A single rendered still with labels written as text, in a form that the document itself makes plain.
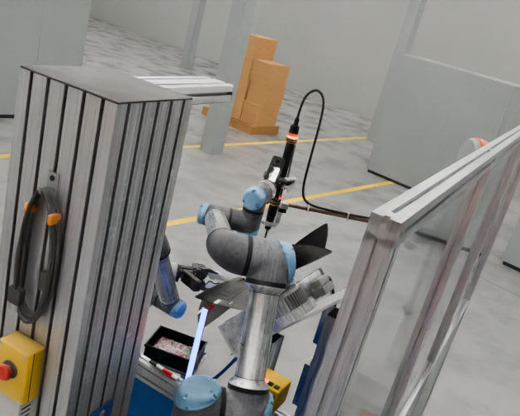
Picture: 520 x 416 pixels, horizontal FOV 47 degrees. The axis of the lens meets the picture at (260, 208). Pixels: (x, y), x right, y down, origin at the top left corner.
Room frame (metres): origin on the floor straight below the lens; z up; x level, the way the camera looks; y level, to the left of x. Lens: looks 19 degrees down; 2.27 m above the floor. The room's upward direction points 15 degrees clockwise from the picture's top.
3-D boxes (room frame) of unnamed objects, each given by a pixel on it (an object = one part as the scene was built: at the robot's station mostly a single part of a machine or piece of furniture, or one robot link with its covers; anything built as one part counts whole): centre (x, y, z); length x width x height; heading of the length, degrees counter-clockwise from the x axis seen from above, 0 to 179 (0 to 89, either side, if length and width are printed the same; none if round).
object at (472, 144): (2.32, -0.76, 1.88); 0.17 x 0.15 x 0.16; 155
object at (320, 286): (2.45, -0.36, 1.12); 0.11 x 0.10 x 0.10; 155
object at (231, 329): (2.14, -0.06, 0.98); 0.20 x 0.16 x 0.20; 65
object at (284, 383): (1.74, -0.17, 1.02); 0.16 x 0.10 x 0.11; 65
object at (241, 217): (1.92, 0.04, 1.53); 0.11 x 0.08 x 0.11; 102
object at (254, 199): (1.92, 0.02, 1.63); 0.11 x 0.08 x 0.09; 165
